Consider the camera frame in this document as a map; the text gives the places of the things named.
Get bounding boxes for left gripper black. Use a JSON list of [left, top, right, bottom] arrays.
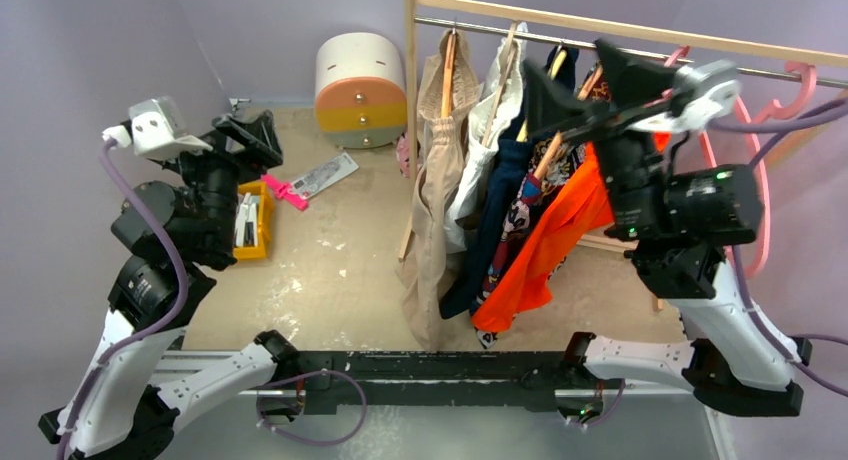
[[164, 109, 283, 260]]

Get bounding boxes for pink plastic hanger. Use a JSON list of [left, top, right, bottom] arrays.
[[664, 46, 818, 278]]

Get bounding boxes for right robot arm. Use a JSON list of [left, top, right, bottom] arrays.
[[521, 39, 812, 417]]

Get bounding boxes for patterned shorts on hanger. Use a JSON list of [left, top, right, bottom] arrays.
[[468, 64, 605, 351]]

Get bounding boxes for navy shorts on hanger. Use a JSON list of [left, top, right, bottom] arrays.
[[438, 44, 579, 320]]

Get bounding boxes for white shorts on hanger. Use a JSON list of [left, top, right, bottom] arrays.
[[444, 22, 528, 254]]

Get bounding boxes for orange shorts on hanger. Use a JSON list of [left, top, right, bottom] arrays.
[[471, 130, 672, 334]]

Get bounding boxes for beige shorts on hanger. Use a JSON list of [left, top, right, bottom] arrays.
[[398, 31, 481, 352]]

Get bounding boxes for pink plastic clip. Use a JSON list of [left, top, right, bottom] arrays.
[[260, 173, 309, 211]]

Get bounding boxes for yellow plastic bin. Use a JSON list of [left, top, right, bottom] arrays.
[[233, 181, 275, 262]]

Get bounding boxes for printed flat package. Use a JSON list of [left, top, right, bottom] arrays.
[[291, 152, 359, 199]]

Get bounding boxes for round drawer cabinet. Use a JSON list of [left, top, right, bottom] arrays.
[[314, 32, 407, 149]]

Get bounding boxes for wooden clothes rack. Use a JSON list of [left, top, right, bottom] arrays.
[[397, 0, 848, 313]]

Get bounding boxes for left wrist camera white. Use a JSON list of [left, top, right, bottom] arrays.
[[101, 96, 213, 162]]

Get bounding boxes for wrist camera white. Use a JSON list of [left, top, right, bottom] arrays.
[[101, 96, 213, 162], [627, 60, 741, 134]]

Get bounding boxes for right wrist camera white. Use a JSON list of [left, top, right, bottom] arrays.
[[627, 60, 741, 134]]

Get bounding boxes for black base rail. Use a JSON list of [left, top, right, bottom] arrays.
[[258, 349, 624, 419]]

